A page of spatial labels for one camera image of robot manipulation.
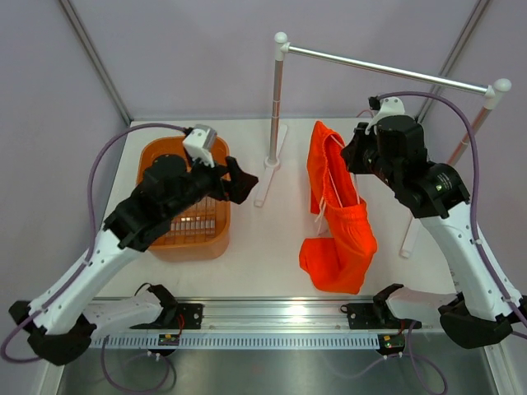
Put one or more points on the silver clothes rack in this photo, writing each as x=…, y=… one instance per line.
x=492, y=94

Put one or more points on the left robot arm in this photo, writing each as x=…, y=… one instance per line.
x=60, y=324

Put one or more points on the white slotted cable duct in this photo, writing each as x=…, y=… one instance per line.
x=240, y=341

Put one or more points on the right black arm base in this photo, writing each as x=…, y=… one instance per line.
x=374, y=314

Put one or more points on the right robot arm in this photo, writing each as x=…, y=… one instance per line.
x=482, y=310

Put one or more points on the pink clothes hanger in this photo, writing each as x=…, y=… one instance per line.
x=334, y=194

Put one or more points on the orange plastic basket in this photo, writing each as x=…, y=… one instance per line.
x=202, y=231

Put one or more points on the orange shorts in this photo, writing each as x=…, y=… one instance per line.
x=338, y=263

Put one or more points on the aluminium mounting rail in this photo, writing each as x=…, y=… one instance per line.
x=296, y=313

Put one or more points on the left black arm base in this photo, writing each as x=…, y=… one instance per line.
x=183, y=314

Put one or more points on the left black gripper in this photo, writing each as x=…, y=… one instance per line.
x=236, y=188

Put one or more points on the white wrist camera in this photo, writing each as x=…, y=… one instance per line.
x=198, y=144
x=382, y=108

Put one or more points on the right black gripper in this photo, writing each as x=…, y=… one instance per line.
x=351, y=153

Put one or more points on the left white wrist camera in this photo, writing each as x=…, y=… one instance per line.
x=198, y=144

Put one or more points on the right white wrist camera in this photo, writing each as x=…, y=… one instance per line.
x=382, y=108

